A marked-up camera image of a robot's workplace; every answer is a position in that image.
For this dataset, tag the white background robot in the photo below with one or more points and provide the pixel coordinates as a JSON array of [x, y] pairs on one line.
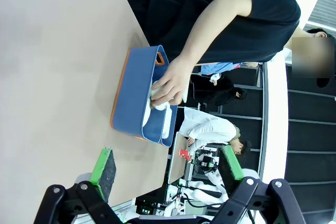
[[212, 179]]

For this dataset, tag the white cloth item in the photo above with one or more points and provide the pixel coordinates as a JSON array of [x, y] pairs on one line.
[[160, 107]]

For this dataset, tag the person in black clothes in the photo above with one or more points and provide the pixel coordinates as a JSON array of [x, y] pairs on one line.
[[215, 90]]

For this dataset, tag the person's head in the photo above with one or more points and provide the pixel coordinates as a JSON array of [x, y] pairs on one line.
[[312, 56]]

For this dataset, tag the brown background table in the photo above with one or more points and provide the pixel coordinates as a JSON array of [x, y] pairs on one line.
[[177, 161]]

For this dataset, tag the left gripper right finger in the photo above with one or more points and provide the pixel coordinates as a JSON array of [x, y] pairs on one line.
[[233, 166]]

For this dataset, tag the small white rounded clock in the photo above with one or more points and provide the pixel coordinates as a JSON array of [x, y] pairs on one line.
[[147, 116]]

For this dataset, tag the person's right forearm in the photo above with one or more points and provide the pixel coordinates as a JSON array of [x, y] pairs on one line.
[[210, 24]]

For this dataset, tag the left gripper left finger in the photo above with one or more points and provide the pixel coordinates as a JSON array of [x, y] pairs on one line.
[[102, 176]]

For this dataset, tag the person's right hand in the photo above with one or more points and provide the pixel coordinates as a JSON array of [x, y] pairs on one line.
[[173, 82]]

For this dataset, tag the red box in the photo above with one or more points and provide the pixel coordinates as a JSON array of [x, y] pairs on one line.
[[185, 154]]

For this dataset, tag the person in blue top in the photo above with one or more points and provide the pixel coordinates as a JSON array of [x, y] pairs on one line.
[[215, 67]]

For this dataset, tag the person in white shirt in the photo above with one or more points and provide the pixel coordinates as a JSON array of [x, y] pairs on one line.
[[207, 129]]

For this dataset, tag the person's torso black t-shirt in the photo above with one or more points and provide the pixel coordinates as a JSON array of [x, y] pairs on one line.
[[236, 40]]

